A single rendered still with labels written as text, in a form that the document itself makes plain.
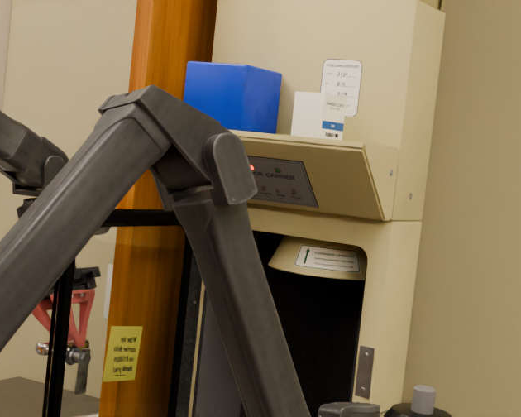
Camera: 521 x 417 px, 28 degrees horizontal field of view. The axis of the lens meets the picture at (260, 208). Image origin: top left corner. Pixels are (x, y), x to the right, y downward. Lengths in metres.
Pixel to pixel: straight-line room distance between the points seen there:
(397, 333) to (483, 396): 0.39
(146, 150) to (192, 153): 0.05
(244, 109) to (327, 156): 0.14
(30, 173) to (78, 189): 0.47
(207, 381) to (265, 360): 0.55
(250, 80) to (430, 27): 0.26
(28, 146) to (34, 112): 0.97
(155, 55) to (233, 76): 0.17
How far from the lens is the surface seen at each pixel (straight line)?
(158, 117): 0.98
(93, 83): 2.27
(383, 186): 1.38
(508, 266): 1.81
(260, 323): 1.06
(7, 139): 1.39
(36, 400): 2.18
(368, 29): 1.45
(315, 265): 1.49
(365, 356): 1.44
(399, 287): 1.47
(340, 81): 1.46
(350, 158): 1.33
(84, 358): 1.35
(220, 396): 1.65
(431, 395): 1.32
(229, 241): 1.03
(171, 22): 1.57
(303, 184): 1.40
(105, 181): 0.95
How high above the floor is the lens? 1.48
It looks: 3 degrees down
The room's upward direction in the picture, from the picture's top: 6 degrees clockwise
